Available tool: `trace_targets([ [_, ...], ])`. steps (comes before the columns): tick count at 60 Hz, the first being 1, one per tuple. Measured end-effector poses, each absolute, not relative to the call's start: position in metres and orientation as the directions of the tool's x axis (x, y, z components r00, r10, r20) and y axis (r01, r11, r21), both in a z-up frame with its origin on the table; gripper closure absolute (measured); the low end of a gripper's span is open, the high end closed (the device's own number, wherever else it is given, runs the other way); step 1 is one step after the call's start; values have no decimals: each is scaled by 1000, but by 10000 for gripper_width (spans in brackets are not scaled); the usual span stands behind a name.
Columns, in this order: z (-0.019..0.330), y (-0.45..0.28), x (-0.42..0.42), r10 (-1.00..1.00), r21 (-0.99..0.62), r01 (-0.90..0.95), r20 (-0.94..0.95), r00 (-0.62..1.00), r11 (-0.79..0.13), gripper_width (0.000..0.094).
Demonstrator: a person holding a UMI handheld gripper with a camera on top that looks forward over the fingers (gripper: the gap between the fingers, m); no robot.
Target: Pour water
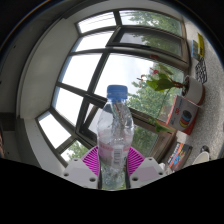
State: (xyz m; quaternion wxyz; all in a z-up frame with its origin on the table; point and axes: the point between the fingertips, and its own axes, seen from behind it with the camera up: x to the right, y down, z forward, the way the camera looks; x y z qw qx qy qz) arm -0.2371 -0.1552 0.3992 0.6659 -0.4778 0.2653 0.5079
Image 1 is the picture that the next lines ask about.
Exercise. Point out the clear blue-capped water bottle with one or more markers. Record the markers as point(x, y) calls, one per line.
point(115, 133)

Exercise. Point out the black lattice trivet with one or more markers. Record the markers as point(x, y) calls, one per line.
point(201, 70)

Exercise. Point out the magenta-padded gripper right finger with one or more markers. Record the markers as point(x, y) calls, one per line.
point(148, 170)

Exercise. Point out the white red filament box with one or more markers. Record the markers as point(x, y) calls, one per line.
point(181, 113)

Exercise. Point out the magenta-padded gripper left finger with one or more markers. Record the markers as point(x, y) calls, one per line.
point(79, 170)

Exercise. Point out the brown framed window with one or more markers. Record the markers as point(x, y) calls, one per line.
point(83, 103)

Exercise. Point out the small pale blue box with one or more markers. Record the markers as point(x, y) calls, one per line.
point(195, 50)

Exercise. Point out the yellow flat box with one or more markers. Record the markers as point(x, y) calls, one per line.
point(201, 46)

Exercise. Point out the potted plant in white pot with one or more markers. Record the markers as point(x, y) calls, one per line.
point(194, 89)

